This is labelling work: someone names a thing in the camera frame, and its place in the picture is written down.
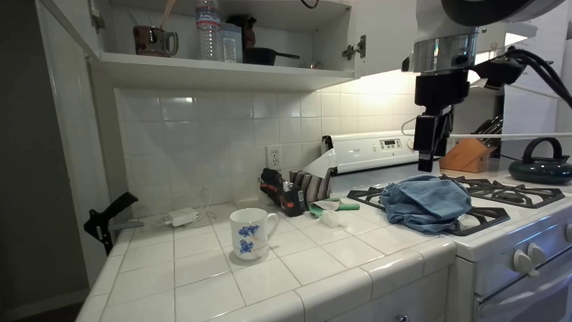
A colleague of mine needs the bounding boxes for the black handled knives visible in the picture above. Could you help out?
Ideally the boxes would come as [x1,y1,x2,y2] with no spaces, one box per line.
[473,114,507,149]

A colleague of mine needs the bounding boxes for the wooden spoon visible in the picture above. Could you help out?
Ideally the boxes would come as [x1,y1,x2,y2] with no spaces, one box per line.
[158,0,180,30]

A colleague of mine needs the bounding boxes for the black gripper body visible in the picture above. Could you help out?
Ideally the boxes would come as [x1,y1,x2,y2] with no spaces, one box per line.
[414,69,473,121]

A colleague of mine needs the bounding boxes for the black cast iron stove grate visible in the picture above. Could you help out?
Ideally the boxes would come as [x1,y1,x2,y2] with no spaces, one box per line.
[348,183,514,237]
[441,173,567,210]

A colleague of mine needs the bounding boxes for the dark blue kettle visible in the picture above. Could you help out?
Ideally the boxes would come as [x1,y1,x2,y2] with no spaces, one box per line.
[508,135,572,185]

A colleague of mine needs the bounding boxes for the clear plastic wrap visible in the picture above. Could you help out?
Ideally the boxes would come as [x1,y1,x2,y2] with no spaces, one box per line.
[319,207,351,228]

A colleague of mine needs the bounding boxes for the black frying pan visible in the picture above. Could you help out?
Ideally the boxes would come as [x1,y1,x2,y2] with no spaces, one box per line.
[242,44,303,67]

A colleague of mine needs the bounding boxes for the white refrigerator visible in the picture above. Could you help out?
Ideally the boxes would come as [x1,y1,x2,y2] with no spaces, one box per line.
[503,15,572,162]

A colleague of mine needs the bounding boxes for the dark coffee pot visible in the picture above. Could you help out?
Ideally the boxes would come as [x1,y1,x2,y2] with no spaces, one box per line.
[226,12,260,51]

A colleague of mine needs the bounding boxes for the black clamp mount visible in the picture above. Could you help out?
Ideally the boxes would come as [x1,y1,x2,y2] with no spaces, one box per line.
[83,191,140,255]

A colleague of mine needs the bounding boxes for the green white packet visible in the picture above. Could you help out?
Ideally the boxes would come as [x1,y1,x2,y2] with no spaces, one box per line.
[310,198,364,217]

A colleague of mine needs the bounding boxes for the striped brown white box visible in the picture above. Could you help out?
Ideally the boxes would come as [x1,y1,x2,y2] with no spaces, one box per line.
[290,167,333,203]

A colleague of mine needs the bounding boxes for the clear plastic water bottle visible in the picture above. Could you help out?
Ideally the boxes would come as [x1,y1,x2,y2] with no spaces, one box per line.
[196,0,224,60]

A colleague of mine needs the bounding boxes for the white power adapter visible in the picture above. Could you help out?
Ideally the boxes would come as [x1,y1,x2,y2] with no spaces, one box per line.
[169,205,203,228]

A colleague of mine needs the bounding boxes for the white mug blue flowers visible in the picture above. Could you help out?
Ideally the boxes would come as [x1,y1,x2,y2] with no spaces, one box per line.
[230,205,281,262]

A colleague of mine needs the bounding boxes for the white gas stove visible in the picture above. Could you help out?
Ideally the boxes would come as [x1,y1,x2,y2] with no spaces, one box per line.
[319,130,572,322]

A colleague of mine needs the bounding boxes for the clear plastic container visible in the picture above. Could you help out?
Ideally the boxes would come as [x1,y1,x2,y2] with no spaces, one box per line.
[221,21,246,64]

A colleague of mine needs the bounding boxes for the thick white cable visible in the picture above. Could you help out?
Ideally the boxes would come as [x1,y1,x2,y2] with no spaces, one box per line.
[446,130,572,144]

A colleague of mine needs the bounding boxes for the wooden knife block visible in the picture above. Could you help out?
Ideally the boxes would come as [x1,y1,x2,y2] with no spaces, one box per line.
[441,137,494,174]

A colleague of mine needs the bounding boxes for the white wall cabinet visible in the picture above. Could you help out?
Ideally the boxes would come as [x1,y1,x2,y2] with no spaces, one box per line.
[35,0,419,94]

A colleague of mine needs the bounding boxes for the brown ceramic mug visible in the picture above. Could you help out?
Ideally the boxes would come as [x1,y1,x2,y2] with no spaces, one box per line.
[133,22,181,58]

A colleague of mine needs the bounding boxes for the blue cloth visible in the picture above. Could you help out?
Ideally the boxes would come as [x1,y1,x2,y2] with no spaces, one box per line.
[380,173,476,235]

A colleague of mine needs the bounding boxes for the thin white cable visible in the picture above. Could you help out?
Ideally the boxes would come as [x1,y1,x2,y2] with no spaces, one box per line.
[399,114,419,137]

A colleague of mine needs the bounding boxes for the metal cabinet door hinge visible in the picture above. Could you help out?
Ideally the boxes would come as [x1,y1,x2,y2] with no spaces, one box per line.
[88,0,108,31]
[340,33,369,62]

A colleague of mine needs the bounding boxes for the white wall outlet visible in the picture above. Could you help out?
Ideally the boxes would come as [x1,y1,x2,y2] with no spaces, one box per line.
[265,140,285,171]

